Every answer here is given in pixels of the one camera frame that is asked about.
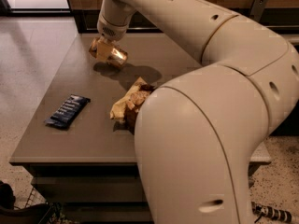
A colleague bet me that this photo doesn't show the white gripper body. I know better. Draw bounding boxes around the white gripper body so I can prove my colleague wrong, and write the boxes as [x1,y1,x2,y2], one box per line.
[97,15,128,41]

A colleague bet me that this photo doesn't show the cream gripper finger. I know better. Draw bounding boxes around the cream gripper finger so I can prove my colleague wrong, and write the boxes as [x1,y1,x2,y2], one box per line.
[94,37,117,63]

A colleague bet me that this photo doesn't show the orange soda can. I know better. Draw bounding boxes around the orange soda can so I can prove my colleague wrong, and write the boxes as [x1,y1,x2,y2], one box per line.
[89,36,128,69]

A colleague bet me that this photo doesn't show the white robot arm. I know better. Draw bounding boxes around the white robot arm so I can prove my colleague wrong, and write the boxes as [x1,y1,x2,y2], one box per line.
[98,0,299,224]

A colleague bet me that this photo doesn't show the brown sea salt chip bag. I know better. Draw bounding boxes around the brown sea salt chip bag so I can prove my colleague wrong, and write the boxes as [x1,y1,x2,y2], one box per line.
[109,77,155,133]

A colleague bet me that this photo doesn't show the dark blue snack bar wrapper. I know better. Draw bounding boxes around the dark blue snack bar wrapper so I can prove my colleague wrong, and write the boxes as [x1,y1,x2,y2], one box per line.
[45,94,91,129]

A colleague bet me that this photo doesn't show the grey drawer cabinet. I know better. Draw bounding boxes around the grey drawer cabinet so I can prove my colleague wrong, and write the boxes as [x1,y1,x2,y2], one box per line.
[8,32,272,224]

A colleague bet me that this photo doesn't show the right metal wall bracket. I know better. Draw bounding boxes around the right metal wall bracket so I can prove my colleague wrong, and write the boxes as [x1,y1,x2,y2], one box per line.
[249,0,268,21]

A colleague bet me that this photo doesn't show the dark bag with wire basket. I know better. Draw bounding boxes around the dark bag with wire basket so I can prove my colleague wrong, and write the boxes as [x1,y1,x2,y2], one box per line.
[0,181,60,224]

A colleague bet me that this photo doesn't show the black white striped cable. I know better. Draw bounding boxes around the black white striped cable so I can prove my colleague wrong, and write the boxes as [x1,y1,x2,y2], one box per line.
[250,201,299,224]

